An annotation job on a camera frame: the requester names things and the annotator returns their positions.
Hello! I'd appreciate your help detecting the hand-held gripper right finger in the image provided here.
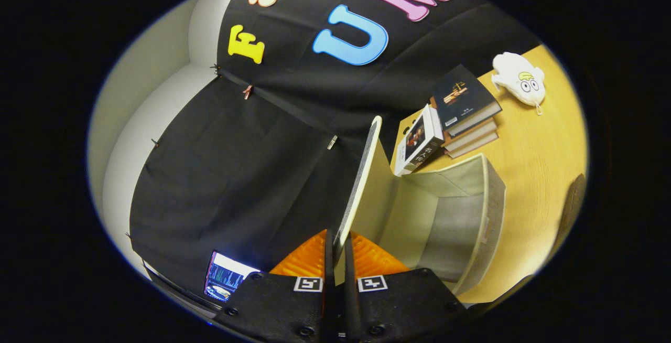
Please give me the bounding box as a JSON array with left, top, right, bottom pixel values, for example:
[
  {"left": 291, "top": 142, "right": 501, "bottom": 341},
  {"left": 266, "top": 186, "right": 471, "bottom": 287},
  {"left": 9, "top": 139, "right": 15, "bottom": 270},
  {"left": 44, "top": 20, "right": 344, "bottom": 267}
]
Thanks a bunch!
[{"left": 342, "top": 231, "right": 469, "bottom": 343}]

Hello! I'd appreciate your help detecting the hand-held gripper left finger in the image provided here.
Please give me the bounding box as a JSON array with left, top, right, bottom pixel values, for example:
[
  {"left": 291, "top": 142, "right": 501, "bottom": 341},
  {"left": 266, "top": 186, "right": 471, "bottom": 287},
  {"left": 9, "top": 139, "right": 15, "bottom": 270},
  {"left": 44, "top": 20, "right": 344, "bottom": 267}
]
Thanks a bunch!
[{"left": 211, "top": 229, "right": 337, "bottom": 343}]

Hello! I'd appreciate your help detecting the grey fabric storage box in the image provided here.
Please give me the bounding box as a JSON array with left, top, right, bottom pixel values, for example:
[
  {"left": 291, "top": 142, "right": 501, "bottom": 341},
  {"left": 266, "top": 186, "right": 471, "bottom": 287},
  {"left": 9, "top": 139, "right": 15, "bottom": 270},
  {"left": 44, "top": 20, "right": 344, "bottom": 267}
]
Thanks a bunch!
[{"left": 333, "top": 115, "right": 507, "bottom": 297}]

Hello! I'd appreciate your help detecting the brown fuzzy shoe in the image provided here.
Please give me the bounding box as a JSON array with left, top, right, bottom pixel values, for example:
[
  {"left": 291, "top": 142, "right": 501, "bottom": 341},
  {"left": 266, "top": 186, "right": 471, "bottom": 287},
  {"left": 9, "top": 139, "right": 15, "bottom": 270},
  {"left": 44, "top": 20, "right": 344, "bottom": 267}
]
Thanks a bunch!
[{"left": 555, "top": 173, "right": 587, "bottom": 246}]

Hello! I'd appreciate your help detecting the lit computer screen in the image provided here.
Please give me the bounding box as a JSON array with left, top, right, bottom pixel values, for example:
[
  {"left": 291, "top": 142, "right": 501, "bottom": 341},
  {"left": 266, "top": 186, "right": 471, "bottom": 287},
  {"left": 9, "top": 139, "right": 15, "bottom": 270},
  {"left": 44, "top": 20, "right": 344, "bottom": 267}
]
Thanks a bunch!
[{"left": 203, "top": 250, "right": 261, "bottom": 303}]

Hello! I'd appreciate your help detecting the black backdrop cloth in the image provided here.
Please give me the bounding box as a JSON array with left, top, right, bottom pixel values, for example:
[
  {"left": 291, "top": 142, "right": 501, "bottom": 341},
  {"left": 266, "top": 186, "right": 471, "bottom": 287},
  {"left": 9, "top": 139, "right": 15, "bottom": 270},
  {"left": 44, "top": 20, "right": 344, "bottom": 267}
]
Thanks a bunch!
[{"left": 128, "top": 0, "right": 543, "bottom": 302}]

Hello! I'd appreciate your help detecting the white book with photo cover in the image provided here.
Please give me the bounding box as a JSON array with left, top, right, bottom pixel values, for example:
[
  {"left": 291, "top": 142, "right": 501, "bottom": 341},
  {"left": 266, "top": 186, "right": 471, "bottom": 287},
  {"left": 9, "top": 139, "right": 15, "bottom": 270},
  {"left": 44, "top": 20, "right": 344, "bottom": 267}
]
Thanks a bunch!
[{"left": 394, "top": 104, "right": 445, "bottom": 177}]

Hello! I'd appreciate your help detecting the brown book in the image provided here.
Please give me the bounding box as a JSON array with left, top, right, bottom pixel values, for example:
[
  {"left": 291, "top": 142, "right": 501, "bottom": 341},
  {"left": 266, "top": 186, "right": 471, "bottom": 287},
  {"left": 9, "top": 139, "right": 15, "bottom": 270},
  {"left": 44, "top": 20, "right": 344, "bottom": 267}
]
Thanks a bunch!
[
  {"left": 447, "top": 132, "right": 500, "bottom": 159},
  {"left": 443, "top": 119, "right": 497, "bottom": 148}
]

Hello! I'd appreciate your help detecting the black hardcover book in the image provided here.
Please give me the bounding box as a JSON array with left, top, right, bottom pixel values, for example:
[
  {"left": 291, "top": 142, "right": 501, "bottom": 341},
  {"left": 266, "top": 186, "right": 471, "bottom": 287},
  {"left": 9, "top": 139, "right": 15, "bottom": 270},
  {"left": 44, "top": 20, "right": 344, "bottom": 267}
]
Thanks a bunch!
[{"left": 431, "top": 64, "right": 502, "bottom": 136}]

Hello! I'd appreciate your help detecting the white plush toy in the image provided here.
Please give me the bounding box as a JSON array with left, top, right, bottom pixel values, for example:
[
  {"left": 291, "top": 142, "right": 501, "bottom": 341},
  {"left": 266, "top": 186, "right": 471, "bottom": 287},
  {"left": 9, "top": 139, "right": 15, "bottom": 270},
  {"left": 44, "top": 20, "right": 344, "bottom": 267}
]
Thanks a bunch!
[{"left": 492, "top": 52, "right": 546, "bottom": 115}]

